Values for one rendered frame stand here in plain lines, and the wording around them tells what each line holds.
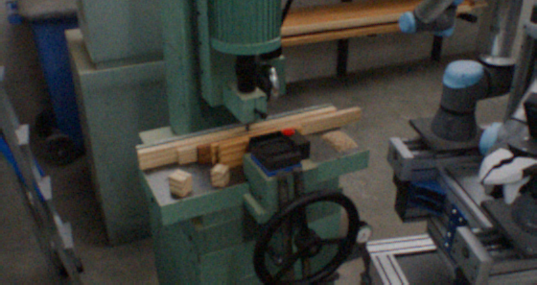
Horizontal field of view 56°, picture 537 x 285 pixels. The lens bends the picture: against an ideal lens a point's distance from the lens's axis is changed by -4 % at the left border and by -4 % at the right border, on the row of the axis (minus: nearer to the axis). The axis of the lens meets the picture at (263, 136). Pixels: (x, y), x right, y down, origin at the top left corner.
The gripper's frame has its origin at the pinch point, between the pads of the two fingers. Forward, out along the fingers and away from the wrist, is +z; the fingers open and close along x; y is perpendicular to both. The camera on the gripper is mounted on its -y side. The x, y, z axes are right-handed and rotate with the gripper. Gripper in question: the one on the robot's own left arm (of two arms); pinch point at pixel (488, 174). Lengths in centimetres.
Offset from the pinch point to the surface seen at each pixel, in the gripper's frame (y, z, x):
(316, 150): 27, -22, 66
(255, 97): 9, -7, 72
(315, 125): 23, -28, 75
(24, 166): 39, 45, 146
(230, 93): 9, -5, 80
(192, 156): 23, 9, 80
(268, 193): 25, 3, 54
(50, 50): 23, 7, 254
